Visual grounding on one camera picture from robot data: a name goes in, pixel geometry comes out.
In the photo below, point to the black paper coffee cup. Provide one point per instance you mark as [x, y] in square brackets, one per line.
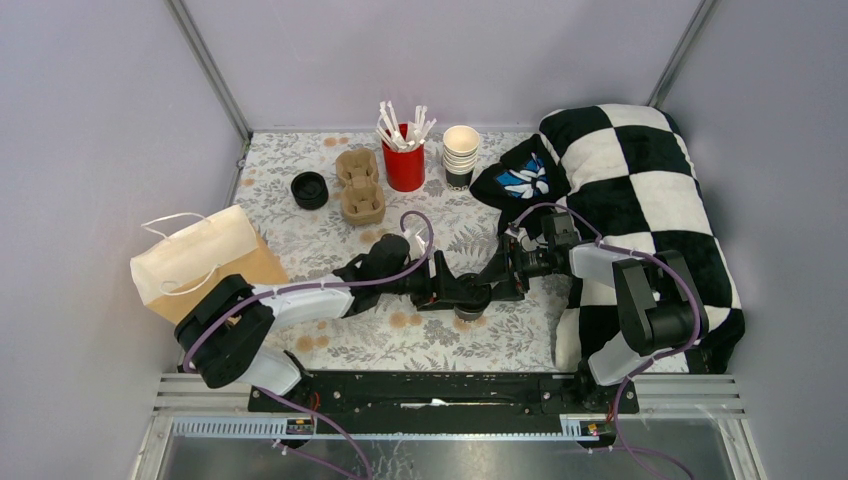
[468, 314]

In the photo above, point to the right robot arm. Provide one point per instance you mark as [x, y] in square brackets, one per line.
[659, 309]

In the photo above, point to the red straw holder cup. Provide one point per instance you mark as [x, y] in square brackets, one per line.
[405, 170]

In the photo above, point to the right aluminium frame post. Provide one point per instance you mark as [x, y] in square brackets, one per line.
[697, 24]

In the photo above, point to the stack of paper cups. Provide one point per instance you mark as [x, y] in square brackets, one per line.
[460, 155]

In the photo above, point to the aluminium frame post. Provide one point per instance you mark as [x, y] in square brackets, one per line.
[203, 55]
[697, 24]

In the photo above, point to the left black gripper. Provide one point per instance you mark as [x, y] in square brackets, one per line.
[428, 299]

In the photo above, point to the cardboard cup carrier tray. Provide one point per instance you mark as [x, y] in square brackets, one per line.
[362, 197]

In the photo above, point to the black plastic cup lid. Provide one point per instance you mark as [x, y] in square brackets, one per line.
[476, 297]

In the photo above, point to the black white checkered pillow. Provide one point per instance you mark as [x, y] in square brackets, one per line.
[627, 171]

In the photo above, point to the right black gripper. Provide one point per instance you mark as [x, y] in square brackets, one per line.
[497, 271]

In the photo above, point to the brown paper takeout bag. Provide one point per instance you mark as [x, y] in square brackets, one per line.
[196, 252]

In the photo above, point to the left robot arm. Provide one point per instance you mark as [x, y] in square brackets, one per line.
[223, 335]

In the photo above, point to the left aluminium frame post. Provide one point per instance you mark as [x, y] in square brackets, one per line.
[203, 55]

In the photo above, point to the stack of black lids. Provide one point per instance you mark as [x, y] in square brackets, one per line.
[309, 190]

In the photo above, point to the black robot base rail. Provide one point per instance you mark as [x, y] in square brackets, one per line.
[385, 402]

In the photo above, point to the black cloth blue print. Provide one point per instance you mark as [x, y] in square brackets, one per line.
[524, 176]

